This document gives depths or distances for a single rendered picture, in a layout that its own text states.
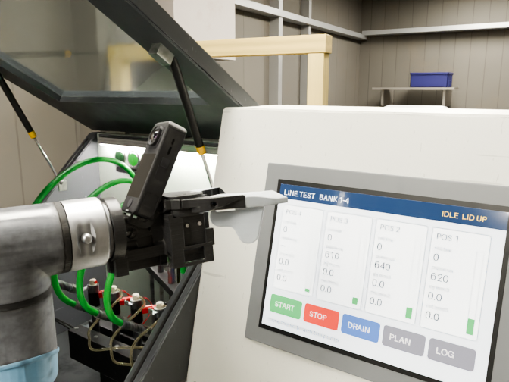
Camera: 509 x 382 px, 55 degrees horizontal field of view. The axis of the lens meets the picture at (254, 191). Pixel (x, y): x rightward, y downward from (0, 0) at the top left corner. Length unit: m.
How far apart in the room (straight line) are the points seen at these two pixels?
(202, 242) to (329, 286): 0.37
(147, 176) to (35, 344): 0.20
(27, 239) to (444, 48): 7.23
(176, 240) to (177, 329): 0.52
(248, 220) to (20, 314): 0.25
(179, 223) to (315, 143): 0.43
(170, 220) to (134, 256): 0.06
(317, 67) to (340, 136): 1.50
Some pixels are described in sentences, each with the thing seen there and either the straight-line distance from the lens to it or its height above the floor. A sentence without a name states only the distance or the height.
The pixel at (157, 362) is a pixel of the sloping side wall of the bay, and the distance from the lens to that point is 1.04.
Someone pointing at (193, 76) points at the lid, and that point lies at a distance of 1.01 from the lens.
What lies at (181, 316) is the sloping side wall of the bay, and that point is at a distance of 1.05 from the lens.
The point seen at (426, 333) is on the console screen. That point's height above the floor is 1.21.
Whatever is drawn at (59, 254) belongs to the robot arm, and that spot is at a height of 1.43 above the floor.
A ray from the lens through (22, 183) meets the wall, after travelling 3.07.
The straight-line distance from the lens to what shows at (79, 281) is 1.09.
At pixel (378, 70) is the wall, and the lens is 7.74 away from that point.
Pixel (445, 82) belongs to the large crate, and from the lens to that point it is 6.94.
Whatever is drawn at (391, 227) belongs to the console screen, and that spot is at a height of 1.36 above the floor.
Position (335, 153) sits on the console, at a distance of 0.90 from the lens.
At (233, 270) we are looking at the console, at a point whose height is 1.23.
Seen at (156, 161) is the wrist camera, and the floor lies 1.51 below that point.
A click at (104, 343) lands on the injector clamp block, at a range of 1.30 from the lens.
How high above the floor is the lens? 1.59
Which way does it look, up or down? 12 degrees down
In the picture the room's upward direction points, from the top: straight up
